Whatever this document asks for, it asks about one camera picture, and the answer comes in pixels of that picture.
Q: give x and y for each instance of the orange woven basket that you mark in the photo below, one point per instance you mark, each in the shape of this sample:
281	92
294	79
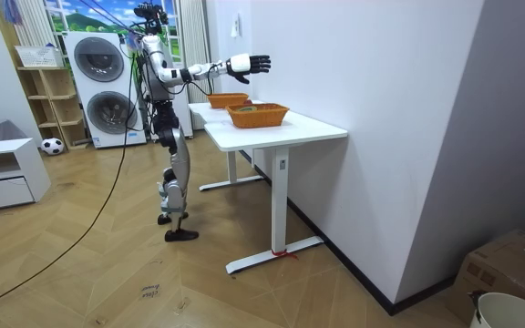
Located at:
258	118
226	101

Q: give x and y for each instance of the white bucket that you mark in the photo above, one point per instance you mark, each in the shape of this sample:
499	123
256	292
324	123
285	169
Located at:
513	312

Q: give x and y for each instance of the wooden shelf unit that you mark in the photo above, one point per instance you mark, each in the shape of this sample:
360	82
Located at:
55	98

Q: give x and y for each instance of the brown cardboard box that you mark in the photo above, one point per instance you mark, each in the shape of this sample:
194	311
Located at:
495	269

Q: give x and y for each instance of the robot body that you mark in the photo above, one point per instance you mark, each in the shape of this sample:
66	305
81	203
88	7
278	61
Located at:
154	50

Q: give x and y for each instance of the red tape strip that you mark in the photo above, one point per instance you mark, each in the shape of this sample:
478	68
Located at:
283	253

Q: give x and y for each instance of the landscape wall poster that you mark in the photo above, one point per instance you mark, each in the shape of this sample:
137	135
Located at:
85	18

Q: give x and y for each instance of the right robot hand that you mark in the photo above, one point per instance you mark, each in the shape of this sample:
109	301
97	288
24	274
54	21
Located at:
240	64

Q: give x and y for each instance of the blue hanging cloth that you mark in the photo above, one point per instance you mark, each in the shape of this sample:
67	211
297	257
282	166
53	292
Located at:
13	11

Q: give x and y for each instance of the robot legs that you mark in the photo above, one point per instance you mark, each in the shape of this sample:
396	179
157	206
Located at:
180	159

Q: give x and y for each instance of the white standing desk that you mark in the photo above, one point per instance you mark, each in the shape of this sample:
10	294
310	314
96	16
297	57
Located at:
203	110
290	130

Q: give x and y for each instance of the white low cabinet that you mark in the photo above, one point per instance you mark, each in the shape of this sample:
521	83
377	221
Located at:
21	159

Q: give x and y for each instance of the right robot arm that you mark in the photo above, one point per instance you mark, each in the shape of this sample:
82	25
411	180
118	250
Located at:
171	74

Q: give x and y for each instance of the white pleated curtain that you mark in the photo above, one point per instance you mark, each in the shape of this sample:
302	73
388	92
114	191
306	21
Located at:
194	45
34	23

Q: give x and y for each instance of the green soft toy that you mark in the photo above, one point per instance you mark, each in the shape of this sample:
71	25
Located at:
247	109

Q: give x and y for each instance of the white wall switch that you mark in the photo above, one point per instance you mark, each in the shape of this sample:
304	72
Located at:
235	26

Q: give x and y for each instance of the white plastic basket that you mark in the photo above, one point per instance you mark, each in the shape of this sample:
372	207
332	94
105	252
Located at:
38	56

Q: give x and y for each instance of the black and white football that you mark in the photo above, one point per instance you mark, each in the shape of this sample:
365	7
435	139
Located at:
52	146

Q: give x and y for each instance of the white washing machine tower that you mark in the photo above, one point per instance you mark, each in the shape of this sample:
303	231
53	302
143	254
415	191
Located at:
100	91

